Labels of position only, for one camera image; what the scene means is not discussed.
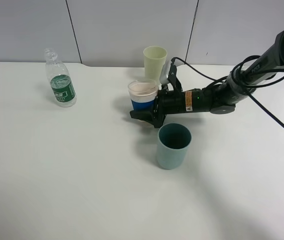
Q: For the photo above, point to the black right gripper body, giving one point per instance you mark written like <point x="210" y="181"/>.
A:
<point x="170" y="102"/>

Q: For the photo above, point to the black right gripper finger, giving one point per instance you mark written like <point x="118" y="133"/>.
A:
<point x="144" y="115"/>

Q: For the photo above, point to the glass cup with blue sleeve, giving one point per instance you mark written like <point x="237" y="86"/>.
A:
<point x="142" y="94"/>

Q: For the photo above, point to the clear bottle with green label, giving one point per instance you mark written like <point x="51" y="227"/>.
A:
<point x="59" y="79"/>

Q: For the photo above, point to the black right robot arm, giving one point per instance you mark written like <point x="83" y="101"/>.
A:
<point x="221" y="95"/>

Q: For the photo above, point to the teal plastic cup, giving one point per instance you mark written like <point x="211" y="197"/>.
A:
<point x="172" y="145"/>

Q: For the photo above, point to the pale green plastic cup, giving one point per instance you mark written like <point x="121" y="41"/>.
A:
<point x="154" y="60"/>

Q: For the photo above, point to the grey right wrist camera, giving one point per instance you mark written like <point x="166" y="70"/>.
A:
<point x="169" y="68"/>

